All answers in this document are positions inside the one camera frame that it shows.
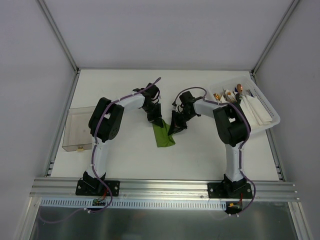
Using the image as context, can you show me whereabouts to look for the green paper napkin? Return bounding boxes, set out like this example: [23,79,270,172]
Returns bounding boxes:
[152,120,176,148]

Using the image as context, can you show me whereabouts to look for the clear smoked plastic box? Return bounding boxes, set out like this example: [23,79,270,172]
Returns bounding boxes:
[62,106,95,152]

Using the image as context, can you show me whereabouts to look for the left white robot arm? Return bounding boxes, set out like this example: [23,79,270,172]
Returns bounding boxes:
[82,83,164,195]

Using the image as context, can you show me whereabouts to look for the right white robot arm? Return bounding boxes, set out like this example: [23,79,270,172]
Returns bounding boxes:
[168,91,251,198]

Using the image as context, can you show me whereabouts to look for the white rolled napkin bundle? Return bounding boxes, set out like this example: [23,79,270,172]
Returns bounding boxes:
[243,95,272,126]

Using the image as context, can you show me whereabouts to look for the copper fork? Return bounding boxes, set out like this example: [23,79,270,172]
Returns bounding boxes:
[227,94,237,104]

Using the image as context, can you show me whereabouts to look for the copper spoon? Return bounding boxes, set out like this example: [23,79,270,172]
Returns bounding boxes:
[236,83,244,96]

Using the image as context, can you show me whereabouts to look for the white plastic basket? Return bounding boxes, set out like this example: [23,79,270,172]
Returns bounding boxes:
[208,75,281,134]

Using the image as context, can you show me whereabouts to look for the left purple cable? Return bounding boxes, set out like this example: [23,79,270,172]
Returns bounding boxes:
[91,76,162,213]

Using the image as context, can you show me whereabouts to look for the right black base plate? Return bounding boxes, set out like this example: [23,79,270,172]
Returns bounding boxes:
[207,182,253,200]

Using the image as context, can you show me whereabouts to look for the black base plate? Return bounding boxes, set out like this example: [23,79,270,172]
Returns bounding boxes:
[207,182,253,200]
[75,179,121,197]

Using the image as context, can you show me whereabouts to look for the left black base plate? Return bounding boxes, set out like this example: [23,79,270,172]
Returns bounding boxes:
[75,179,121,197]

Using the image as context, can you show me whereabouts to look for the aluminium rail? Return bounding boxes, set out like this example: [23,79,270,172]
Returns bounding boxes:
[29,177,301,202]

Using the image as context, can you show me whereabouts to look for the white slotted cable duct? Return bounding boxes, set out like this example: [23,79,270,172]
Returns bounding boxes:
[40,197,227,211]

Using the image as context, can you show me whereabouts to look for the left frame post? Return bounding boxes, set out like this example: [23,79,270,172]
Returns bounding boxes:
[36,0,79,73]

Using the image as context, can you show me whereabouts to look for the frame post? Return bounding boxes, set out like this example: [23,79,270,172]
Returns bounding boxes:
[36,0,79,73]
[251,0,301,76]

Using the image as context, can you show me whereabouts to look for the right frame post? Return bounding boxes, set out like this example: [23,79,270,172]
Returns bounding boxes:
[251,0,301,76]

